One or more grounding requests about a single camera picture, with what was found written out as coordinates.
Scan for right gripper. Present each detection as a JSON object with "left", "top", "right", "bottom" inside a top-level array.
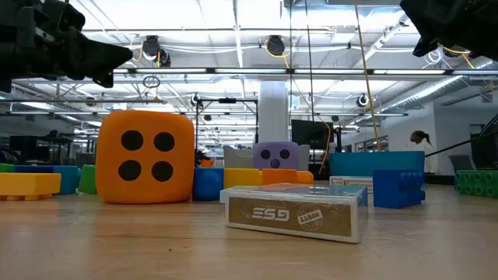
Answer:
[{"left": 399, "top": 0, "right": 498, "bottom": 61}]

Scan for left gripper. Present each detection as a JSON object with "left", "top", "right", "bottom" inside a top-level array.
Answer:
[{"left": 0, "top": 0, "right": 133, "bottom": 93}]

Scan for orange foam die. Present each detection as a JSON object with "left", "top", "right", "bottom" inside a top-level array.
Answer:
[{"left": 95, "top": 110, "right": 196, "bottom": 205}]

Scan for large blue toy brick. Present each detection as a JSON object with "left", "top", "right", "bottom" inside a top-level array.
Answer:
[{"left": 13, "top": 164, "right": 82, "bottom": 196}]

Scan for blue rounded toy brick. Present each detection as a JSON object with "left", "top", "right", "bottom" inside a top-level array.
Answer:
[{"left": 192, "top": 166, "right": 225, "bottom": 202}]

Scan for blue studded toy brick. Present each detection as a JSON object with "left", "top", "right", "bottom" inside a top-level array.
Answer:
[{"left": 373, "top": 169, "right": 426, "bottom": 209}]

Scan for white playing card box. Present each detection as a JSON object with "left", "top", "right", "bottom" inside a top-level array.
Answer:
[{"left": 342, "top": 177, "right": 374, "bottom": 194}]

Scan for purple foam die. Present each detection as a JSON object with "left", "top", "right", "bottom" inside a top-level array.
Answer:
[{"left": 253, "top": 141, "right": 300, "bottom": 170}]

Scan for orange toy brick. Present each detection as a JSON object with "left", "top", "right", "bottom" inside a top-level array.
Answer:
[{"left": 261, "top": 168, "right": 314, "bottom": 186}]

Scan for dark background desks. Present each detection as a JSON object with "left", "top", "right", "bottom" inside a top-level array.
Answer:
[{"left": 0, "top": 130, "right": 98, "bottom": 167}]

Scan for person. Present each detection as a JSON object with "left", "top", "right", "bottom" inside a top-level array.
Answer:
[{"left": 409, "top": 130, "right": 437, "bottom": 174}]

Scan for grey office chair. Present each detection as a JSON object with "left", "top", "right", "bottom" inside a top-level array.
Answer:
[{"left": 448, "top": 154, "right": 476, "bottom": 174}]

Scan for yellow long toy brick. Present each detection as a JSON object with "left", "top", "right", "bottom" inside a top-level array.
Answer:
[{"left": 0, "top": 172, "right": 62, "bottom": 201}]

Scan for teal plastic bin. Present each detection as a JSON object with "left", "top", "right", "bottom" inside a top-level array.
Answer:
[{"left": 328, "top": 150, "right": 426, "bottom": 184}]

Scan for black monitor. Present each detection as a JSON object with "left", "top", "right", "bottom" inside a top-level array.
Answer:
[{"left": 290, "top": 119, "right": 335, "bottom": 151}]

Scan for green studded toy brick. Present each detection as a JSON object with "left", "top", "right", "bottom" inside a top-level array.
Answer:
[{"left": 454, "top": 170, "right": 498, "bottom": 200}]

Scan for grey plastic bin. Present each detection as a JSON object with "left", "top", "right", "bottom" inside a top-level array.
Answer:
[{"left": 223, "top": 144, "right": 311, "bottom": 170}]

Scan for white building column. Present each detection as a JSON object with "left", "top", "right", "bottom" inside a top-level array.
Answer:
[{"left": 258, "top": 80, "right": 291, "bottom": 143}]

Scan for white gold-sided card box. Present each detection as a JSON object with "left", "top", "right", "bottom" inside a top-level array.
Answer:
[{"left": 224, "top": 184, "right": 369, "bottom": 245}]

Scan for yellow cable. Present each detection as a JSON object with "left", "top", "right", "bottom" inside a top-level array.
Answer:
[{"left": 352, "top": 0, "right": 381, "bottom": 152}]

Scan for thin black hanging cable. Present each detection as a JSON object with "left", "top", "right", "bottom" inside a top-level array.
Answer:
[{"left": 289, "top": 0, "right": 293, "bottom": 117}]

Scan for black aluminium table frame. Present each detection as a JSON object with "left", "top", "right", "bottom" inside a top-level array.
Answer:
[{"left": 424, "top": 173, "right": 457, "bottom": 185}]

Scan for long ceiling light rail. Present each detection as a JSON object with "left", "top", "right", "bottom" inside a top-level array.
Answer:
[{"left": 112, "top": 67, "right": 498, "bottom": 76}]

